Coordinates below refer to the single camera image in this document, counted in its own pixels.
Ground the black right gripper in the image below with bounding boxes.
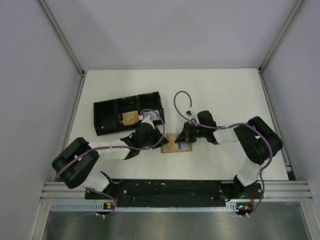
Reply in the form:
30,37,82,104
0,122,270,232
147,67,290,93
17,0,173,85
175,121,207,144

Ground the yellow leather card holder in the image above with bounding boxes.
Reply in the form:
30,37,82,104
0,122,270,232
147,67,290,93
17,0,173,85
160,133,193,154

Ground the blue credit card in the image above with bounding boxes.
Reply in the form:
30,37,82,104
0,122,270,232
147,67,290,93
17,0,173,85
177,143,192,151

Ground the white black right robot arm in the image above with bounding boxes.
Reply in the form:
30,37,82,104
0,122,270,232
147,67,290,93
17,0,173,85
175,110,283,200

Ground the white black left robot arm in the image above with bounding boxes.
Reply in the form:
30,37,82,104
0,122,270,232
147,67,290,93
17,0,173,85
52,123,169,199

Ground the silver card in tray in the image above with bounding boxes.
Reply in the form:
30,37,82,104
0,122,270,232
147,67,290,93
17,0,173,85
145,110,161,122

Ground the orange card in tray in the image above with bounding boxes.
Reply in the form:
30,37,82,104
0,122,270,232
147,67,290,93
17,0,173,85
121,110,140,126

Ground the black three-compartment tray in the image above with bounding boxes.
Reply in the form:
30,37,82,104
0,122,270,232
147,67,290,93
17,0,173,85
93,91,165,136

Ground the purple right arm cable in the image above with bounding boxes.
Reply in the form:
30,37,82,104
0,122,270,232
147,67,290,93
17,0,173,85
173,90,273,218

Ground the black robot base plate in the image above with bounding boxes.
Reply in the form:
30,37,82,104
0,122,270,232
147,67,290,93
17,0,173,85
84,177,265,208

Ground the grey slotted cable duct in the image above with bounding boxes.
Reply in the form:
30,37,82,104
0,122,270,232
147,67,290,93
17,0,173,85
49,201,252,213

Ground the aluminium front frame rail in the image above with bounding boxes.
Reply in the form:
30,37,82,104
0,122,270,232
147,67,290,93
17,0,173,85
40,180,313,202

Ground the aluminium frame post left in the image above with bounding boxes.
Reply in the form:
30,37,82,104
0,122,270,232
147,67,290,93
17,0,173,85
36,0,85,76

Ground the aluminium frame post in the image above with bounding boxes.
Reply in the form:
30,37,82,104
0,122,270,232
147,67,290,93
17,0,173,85
36,0,85,76
258,0,307,74

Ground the aluminium frame post right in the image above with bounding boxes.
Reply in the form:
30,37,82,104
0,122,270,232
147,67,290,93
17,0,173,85
258,0,307,74

